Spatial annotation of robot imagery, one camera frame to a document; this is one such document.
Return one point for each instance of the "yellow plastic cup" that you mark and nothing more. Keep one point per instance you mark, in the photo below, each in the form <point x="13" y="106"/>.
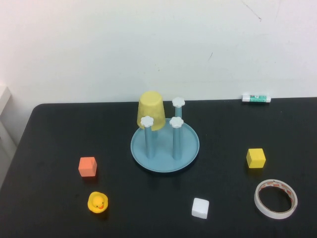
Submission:
<point x="151" y="107"/>

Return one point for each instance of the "blue cup stand white caps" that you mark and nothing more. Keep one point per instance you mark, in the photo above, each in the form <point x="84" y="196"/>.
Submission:
<point x="164" y="148"/>

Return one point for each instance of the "orange cube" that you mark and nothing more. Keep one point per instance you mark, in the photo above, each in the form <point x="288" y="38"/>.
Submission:
<point x="87" y="168"/>

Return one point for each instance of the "white cube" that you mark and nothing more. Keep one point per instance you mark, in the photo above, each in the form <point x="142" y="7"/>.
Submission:
<point x="199" y="208"/>

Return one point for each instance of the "white green glue stick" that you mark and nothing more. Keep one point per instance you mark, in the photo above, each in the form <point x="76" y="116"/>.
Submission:
<point x="256" y="99"/>

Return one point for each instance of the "yellow rubber duck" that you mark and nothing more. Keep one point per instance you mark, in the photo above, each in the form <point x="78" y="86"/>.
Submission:
<point x="97" y="202"/>

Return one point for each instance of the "yellow cube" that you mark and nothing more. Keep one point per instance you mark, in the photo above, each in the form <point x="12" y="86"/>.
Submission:
<point x="256" y="158"/>

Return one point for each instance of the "white double-sided tape roll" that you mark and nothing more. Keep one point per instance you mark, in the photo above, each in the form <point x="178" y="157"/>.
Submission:
<point x="258" y="202"/>

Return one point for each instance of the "white shelf unit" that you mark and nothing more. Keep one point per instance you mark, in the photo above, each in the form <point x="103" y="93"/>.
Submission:
<point x="5" y="99"/>

